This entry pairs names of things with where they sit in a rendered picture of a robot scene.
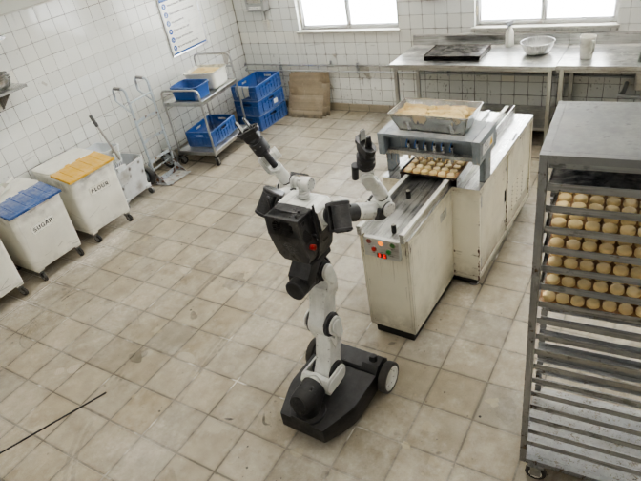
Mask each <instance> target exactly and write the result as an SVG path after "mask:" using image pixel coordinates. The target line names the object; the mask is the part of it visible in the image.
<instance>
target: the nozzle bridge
mask: <svg viewBox="0 0 641 481"><path fill-rule="evenodd" d="M496 128H497V122H493V121H481V120H475V121H474V123H473V125H472V127H471V128H470V129H469V130H468V131H467V132H466V133H465V135H464V136H463V135H453V134H442V133H431V132H421V131H410V130H401V129H399V127H398V126H397V125H396V123H395V122H394V121H393V120H391V121H390V122H388V123H387V124H386V125H385V126H384V127H383V128H382V129H381V130H379V131H378V132H377V136H378V144H379V153H380V154H383V155H385V154H386V156H387V165H388V170H391V171H393V170H394V169H395V168H396V167H397V166H398V165H399V164H400V155H399V154H402V155H411V156H418V157H435V158H442V159H451V160H459V161H467V162H472V165H478V166H480V168H479V182H483V183H486V181H487V179H488V178H489V177H490V175H491V150H492V149H493V147H494V146H495V145H496ZM415 139H417V140H416V141H418V144H419V151H416V148H414V143H415ZM406 140H409V143H410V150H407V147H406V146H407V143H406ZM424 140H425V142H426V145H427V152H425V151H424V149H423V144H424ZM433 141H434V142H433ZM432 142H433V143H435V145H436V153H433V150H432V149H433V146H432ZM405 143H406V146H405ZM442 143H443V144H444V145H445V153H444V154H442V151H441V144H442ZM451 143H452V144H451ZM450 144H451V145H453V148H454V155H451V153H450V152H449V147H450ZM431 146H432V149H431ZM415 147H416V143H415ZM450 148H451V147H450Z"/></svg>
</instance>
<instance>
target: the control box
mask: <svg viewBox="0 0 641 481"><path fill-rule="evenodd" d="M367 239H370V240H371V243H368V242H367V241H366V240H367ZM379 241H381V242H382V243H383V245H382V246H380V245H379V244H378V242H379ZM363 242H364V249H365V254H366V255H370V256H375V257H380V256H378V254H379V255H380V254H381V258H383V256H384V255H385V258H386V259H387V260H392V261H401V260H402V259H403V258H402V248H401V244H400V241H399V240H393V239H389V238H384V237H379V236H374V235H369V234H364V235H363ZM390 244H394V245H395V248H391V247H390ZM372 247H375V248H376V251H375V252H374V251H372V249H371V248H372ZM387 250H389V251H390V252H391V254H390V255H387V254H386V251H387Z"/></svg>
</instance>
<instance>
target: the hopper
mask: <svg viewBox="0 0 641 481"><path fill-rule="evenodd" d="M483 103H484V102H478V101H462V100H445V99H429V98H413V97H405V98H404V99H403V100H402V101H401V102H400V103H398V104H397V105H396V106H395V107H394V108H393V109H391V110H390V111H389V112H388V113H387V114H388V115H389V116H390V117H391V118H392V120H393V121H394V122H395V123H396V125H397V126H398V127H399V129H401V130H410V131H421V132H431V133H442V134H453V135H463V136H464V135H465V133H466V132H467V131H468V130H469V129H470V128H471V127H472V125H473V123H474V121H475V119H476V117H477V114H478V113H479V111H480V109H481V107H482V105H483ZM432 105H434V106H437V107H438V108H444V109H445V108H447V109H450V108H451V107H468V108H471V109H476V110H475V111H474V113H473V114H472V115H471V116H470V117H469V118H468V119H464V118H452V117H439V116H426V115H402V114H398V112H400V111H401V110H403V108H404V106H406V107H407V106H411V107H414V106H418V107H428V106H429V107H430V106H432ZM443 105H444V106H443ZM398 109H399V110H398Z"/></svg>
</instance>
